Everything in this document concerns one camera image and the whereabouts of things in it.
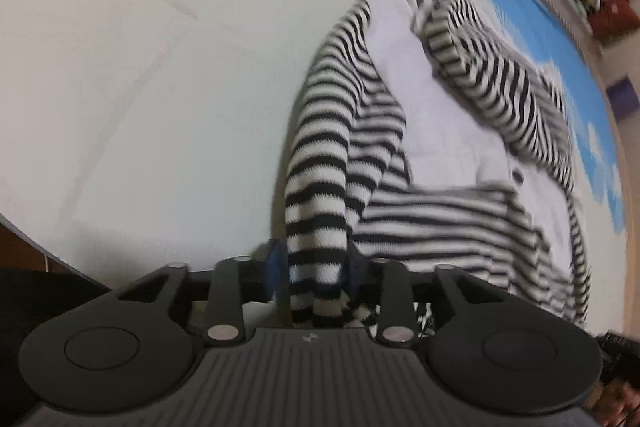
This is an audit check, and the black white striped garment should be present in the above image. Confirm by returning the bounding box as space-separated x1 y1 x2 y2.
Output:
284 0 590 327

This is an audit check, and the blue white patterned bedsheet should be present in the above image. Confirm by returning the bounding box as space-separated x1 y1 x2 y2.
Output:
0 0 627 293

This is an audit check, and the dark red cushion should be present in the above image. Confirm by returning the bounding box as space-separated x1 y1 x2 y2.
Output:
587 0 640 44

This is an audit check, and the purple box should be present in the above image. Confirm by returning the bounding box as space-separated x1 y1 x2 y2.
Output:
606 76 640 121

